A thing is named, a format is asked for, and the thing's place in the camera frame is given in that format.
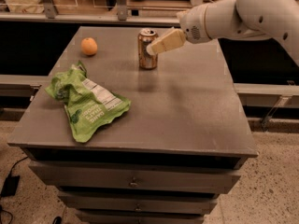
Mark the orange fruit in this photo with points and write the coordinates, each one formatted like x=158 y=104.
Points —
x=88 y=46

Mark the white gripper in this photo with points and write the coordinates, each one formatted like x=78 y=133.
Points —
x=193 y=24

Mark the grey drawer cabinet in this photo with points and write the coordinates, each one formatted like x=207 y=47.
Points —
x=167 y=160

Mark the orange soda can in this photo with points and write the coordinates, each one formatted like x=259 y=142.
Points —
x=144 y=38

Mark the green snack bag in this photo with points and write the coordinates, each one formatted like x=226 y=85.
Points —
x=87 y=105

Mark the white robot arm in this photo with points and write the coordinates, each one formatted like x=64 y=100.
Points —
x=235 y=20

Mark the black power adapter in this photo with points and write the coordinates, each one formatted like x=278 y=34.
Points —
x=10 y=186

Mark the metal railing frame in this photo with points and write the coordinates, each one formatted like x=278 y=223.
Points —
x=140 y=12

